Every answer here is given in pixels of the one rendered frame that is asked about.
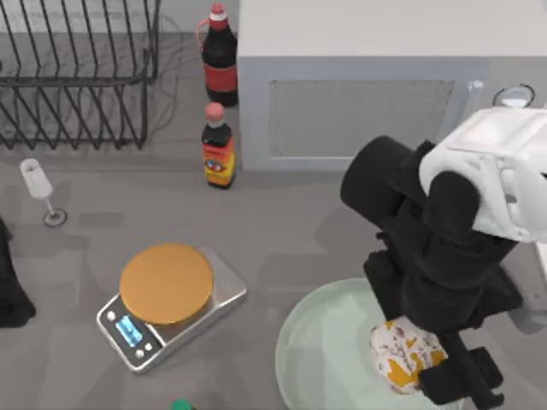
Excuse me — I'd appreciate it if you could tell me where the white and yellow bread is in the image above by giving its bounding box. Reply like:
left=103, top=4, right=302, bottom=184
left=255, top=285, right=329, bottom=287
left=368, top=316, right=449, bottom=396

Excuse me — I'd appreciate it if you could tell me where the pale green plate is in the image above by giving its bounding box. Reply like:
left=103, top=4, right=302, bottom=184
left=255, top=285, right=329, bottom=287
left=274, top=277, right=484, bottom=410

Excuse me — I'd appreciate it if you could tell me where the microwave knob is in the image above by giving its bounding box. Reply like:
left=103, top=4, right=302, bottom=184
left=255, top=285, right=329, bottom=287
left=491, top=85, right=537, bottom=110

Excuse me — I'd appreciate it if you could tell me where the small dark sauce bottle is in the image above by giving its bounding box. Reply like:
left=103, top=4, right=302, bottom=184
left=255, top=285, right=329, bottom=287
left=200, top=102, right=237, bottom=191

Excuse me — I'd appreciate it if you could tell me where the silver kitchen scale orange plate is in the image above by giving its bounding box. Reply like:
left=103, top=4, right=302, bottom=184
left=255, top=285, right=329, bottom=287
left=96, top=243, right=249, bottom=374

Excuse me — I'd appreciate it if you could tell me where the large dark cola bottle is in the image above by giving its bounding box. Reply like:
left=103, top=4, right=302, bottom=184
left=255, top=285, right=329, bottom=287
left=195, top=3, right=239, bottom=108

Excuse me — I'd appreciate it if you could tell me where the white champagne glass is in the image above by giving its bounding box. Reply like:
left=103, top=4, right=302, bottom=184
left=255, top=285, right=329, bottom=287
left=19, top=158, right=69, bottom=228

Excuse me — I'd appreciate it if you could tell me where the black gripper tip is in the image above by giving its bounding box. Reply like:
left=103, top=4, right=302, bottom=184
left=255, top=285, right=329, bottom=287
left=0, top=217, right=38, bottom=329

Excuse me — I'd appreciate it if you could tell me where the clear microwave door handle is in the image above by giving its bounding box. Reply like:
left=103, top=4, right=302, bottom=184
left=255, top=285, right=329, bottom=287
left=465, top=79, right=485, bottom=129

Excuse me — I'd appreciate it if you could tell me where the black wire dish rack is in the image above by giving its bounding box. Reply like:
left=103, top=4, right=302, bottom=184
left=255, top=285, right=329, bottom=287
left=0, top=0, right=162, bottom=151

